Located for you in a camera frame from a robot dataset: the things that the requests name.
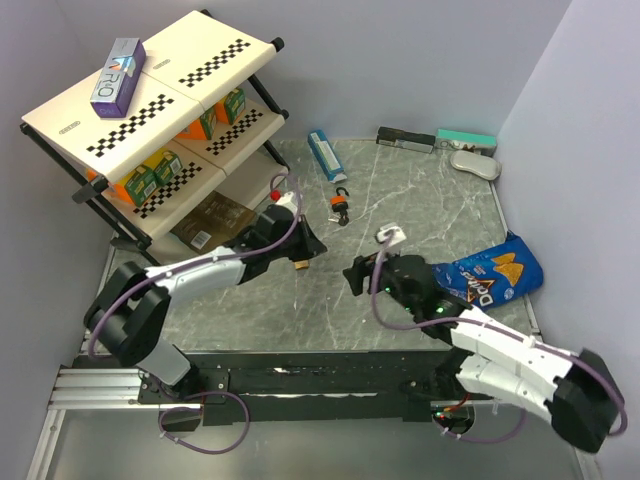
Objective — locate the teal white box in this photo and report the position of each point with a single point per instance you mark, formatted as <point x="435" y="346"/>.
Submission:
<point x="457" y="140"/>

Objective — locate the brown paper package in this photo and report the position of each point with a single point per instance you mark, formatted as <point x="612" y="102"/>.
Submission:
<point x="214" y="221"/>

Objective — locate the green scrub daddy box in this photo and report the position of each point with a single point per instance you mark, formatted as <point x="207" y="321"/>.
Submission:
<point x="137" y="186"/>
<point x="165" y="164"/>

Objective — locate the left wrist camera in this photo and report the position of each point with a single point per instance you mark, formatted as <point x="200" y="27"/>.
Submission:
<point x="288" y="200"/>

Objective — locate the blue long box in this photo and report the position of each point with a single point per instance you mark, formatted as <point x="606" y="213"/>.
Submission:
<point x="326" y="157"/>

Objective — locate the green Scrub Daddy box front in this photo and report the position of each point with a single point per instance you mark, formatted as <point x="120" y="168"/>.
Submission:
<point x="137" y="186"/>

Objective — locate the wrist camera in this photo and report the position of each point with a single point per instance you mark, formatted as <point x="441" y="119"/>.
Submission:
<point x="391" y="236"/>
<point x="288" y="200"/>

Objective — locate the black long box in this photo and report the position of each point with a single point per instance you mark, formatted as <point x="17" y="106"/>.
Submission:
<point x="401" y="139"/>

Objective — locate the orange black padlock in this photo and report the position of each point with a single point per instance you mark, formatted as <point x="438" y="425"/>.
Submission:
<point x="339" y="202"/>

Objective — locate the blue chips bag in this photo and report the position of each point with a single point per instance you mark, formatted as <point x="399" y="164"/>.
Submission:
<point x="494" y="276"/>

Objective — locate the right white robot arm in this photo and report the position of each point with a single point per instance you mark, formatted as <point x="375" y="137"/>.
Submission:
<point x="572" y="391"/>

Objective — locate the purple silver box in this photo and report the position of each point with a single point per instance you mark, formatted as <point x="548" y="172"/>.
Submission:
<point x="118" y="78"/>

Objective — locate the small black key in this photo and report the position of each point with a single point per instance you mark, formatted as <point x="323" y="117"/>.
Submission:
<point x="341" y="218"/>

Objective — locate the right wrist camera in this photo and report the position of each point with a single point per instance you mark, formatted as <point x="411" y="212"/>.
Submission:
<point x="391" y="236"/>

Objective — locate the beige checkered shelf rack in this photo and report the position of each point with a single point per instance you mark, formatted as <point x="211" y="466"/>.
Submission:
<point x="191" y="64"/>

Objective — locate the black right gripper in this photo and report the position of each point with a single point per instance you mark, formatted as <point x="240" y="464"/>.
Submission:
<point x="362" y="267"/>

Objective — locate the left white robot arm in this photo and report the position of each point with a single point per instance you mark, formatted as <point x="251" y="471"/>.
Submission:
<point x="128" y="314"/>

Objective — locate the orange green box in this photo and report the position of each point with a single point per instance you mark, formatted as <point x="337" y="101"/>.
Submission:
<point x="202" y="128"/>
<point x="229" y="108"/>

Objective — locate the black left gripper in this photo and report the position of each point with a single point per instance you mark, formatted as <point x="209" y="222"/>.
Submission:
<point x="311" y="244"/>

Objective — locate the grey oval case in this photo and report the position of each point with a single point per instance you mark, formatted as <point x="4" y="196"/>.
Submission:
<point x="482" y="166"/>

